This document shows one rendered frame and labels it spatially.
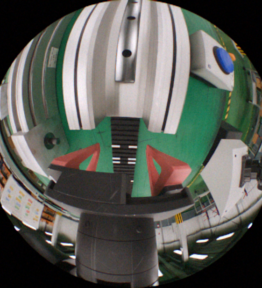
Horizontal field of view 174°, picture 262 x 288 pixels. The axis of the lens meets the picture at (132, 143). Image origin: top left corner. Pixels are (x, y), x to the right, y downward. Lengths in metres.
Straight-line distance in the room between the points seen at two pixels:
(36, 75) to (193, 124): 0.31
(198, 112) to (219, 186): 0.26
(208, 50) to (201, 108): 0.12
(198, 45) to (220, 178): 0.34
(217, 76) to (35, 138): 0.28
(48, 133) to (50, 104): 0.05
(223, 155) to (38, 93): 0.46
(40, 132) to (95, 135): 0.11
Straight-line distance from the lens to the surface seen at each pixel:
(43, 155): 0.18
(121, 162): 0.19
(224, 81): 0.16
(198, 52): 0.15
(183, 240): 6.55
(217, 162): 0.34
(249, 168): 0.41
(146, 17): 0.16
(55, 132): 0.20
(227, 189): 0.34
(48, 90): 0.19
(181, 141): 0.21
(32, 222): 3.56
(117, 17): 0.16
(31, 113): 0.18
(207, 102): 0.22
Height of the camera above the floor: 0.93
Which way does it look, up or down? 56 degrees down
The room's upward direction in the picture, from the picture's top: 177 degrees clockwise
